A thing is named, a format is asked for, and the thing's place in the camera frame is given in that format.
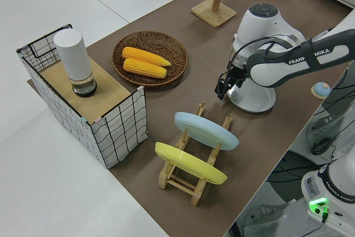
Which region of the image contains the wooden mug tree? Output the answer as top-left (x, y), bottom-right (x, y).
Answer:
top-left (190, 0), bottom-right (242, 29)

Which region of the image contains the brown table mat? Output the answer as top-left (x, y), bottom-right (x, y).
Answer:
top-left (26, 0), bottom-right (355, 237)

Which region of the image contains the round brown wicker basket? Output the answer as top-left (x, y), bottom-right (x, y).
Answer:
top-left (111, 31), bottom-right (189, 87)

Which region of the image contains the wire basket with white paper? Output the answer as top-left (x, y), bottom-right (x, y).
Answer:
top-left (16, 23), bottom-right (148, 170)

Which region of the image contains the wooden plate rack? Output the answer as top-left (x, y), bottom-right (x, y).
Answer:
top-left (158, 100), bottom-right (234, 206)

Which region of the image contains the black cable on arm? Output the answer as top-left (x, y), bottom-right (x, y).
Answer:
top-left (227, 27), bottom-right (333, 82)

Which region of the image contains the gray plate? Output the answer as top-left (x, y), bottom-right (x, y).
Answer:
top-left (226, 80), bottom-right (277, 113)

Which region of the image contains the white cylinder with clear base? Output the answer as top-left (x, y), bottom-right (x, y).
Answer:
top-left (53, 28), bottom-right (98, 98)

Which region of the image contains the yellow corn cob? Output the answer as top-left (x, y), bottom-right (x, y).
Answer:
top-left (121, 47), bottom-right (172, 68)
top-left (123, 58), bottom-right (168, 79)

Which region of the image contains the light wooden board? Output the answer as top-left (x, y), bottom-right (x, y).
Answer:
top-left (40, 59), bottom-right (131, 118)

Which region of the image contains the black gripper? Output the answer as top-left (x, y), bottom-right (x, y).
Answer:
top-left (215, 63), bottom-right (250, 101)

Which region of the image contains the black coiled cable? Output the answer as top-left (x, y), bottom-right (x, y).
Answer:
top-left (310, 139), bottom-right (333, 156)

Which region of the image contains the yellow plate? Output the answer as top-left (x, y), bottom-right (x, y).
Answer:
top-left (154, 142), bottom-right (229, 185)

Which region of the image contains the light blue plate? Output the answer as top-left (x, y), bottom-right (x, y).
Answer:
top-left (174, 112), bottom-right (240, 152)

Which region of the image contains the blue call bell wooden base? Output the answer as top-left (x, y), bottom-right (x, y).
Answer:
top-left (310, 81), bottom-right (331, 99)

